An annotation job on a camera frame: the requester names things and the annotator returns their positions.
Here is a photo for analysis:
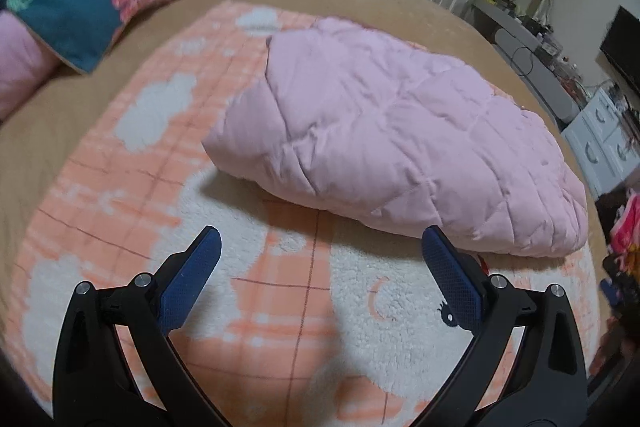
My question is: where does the pink red towel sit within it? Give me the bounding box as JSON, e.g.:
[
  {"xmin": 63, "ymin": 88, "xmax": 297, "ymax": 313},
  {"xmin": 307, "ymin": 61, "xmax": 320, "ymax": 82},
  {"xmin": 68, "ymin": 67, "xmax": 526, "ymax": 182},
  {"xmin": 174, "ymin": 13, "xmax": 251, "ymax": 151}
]
[{"xmin": 610, "ymin": 192, "xmax": 639, "ymax": 275}]

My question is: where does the black wall television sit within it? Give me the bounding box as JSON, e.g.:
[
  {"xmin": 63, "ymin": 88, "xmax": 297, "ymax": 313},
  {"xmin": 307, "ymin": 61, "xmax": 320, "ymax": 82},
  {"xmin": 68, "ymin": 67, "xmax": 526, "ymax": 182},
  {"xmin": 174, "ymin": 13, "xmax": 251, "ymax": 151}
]
[{"xmin": 600, "ymin": 5, "xmax": 640, "ymax": 94}]

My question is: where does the grey dressing table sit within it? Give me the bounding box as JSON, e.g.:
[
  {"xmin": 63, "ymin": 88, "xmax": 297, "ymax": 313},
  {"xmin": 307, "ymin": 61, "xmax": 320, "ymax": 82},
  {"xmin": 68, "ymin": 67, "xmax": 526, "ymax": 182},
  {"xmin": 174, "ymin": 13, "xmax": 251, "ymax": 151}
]
[{"xmin": 465, "ymin": 0, "xmax": 579, "ymax": 130}]

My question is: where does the white drawer chest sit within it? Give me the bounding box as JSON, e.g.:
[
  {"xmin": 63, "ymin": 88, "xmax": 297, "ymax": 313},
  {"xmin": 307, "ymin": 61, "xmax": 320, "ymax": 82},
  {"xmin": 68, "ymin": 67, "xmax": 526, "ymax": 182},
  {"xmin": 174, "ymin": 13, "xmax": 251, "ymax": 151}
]
[{"xmin": 561, "ymin": 88, "xmax": 639, "ymax": 199}]

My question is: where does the orange white plaid blanket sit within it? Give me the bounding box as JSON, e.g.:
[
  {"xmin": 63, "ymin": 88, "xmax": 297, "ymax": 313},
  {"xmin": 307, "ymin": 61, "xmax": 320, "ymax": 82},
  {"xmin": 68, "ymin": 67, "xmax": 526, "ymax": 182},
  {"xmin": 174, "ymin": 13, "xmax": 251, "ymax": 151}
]
[{"xmin": 4, "ymin": 0, "xmax": 601, "ymax": 427}]

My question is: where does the pink quilted jacket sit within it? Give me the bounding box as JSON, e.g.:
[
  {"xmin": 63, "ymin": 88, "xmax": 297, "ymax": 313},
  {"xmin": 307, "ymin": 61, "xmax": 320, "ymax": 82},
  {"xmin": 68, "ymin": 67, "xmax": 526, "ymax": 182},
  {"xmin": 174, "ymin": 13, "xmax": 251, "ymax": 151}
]
[{"xmin": 204, "ymin": 18, "xmax": 588, "ymax": 257}]

